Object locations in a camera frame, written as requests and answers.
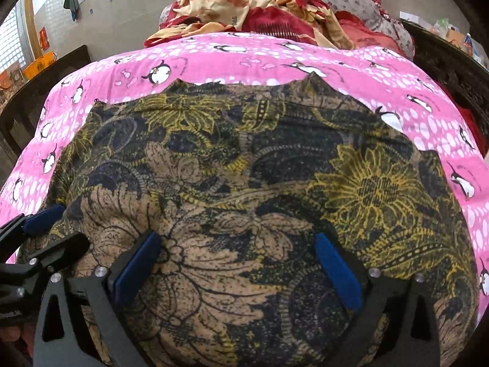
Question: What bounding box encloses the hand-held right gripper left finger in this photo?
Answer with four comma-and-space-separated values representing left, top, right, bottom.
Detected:
34, 231, 163, 367

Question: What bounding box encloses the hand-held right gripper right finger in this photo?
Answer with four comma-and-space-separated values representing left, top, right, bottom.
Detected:
314, 232, 442, 367

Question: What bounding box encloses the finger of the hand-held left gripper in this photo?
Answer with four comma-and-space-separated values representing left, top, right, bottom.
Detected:
0, 203, 66, 245
27, 232, 90, 274

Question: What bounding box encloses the brown floral patterned garment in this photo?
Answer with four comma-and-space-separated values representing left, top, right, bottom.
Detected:
17, 72, 480, 367

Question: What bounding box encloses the brown cardboard box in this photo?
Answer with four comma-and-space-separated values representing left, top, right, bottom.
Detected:
0, 63, 24, 91

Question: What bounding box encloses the orange box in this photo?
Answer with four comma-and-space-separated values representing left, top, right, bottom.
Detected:
23, 51, 58, 81

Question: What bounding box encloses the lattice window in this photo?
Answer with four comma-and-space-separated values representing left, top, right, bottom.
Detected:
0, 0, 69, 73

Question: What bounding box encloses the red cloth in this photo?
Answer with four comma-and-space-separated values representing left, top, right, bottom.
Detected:
458, 107, 489, 154

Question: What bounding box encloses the pink penguin print blanket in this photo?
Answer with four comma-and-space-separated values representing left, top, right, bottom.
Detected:
0, 32, 489, 314

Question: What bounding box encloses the dark carved wooden headboard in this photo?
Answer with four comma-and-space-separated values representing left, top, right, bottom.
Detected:
399, 19, 489, 161

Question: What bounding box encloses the red and yellow floral blanket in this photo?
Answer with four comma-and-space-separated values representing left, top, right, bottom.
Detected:
144, 0, 406, 52

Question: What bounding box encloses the pile of assorted packets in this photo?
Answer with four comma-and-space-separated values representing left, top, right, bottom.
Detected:
432, 17, 489, 65

